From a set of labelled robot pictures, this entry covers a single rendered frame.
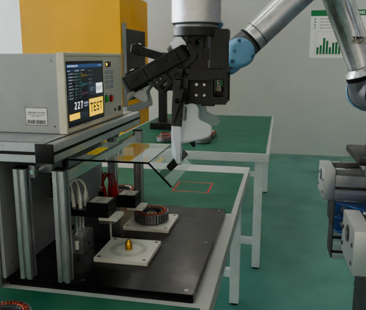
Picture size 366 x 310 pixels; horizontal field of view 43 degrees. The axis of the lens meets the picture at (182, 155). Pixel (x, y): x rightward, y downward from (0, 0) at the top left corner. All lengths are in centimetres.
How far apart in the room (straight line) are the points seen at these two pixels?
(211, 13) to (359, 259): 53
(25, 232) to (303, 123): 562
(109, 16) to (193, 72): 428
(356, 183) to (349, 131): 521
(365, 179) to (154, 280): 66
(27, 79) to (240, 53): 54
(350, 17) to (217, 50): 84
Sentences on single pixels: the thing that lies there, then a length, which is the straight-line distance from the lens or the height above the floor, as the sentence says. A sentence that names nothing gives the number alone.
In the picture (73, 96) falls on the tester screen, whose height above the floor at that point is 121.
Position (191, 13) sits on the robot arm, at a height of 137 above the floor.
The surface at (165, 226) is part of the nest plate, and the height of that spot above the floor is 78.
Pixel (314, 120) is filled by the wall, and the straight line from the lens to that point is 657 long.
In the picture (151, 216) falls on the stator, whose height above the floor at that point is 81.
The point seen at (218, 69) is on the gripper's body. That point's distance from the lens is 70.
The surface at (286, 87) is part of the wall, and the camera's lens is 651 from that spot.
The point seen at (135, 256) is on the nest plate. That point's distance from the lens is 130.
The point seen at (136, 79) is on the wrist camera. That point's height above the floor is 127.
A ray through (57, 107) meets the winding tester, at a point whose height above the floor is 118.
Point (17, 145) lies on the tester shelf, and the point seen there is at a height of 111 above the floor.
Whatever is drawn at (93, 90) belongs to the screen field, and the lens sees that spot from 138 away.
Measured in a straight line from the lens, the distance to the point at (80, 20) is 508.
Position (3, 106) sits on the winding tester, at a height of 118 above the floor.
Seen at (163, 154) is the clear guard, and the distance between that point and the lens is 122.
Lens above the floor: 131
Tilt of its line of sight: 12 degrees down
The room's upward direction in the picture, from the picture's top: straight up
